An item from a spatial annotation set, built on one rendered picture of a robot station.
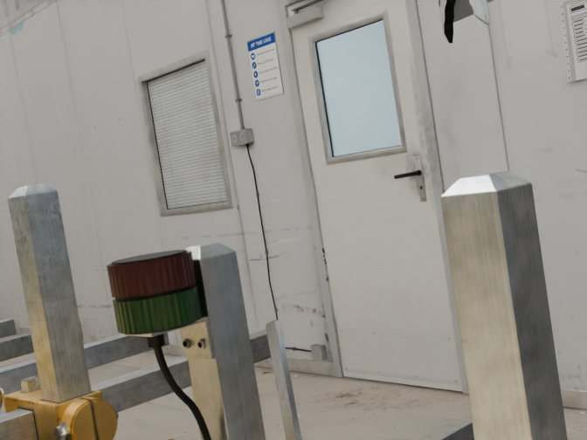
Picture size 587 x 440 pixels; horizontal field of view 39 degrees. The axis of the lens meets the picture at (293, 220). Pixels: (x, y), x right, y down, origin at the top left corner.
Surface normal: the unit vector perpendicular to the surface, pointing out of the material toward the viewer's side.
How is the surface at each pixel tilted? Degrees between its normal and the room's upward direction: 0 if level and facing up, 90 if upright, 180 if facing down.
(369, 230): 90
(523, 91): 90
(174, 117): 90
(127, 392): 90
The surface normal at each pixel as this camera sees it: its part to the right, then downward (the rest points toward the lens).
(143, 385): 0.69, -0.07
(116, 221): -0.76, 0.15
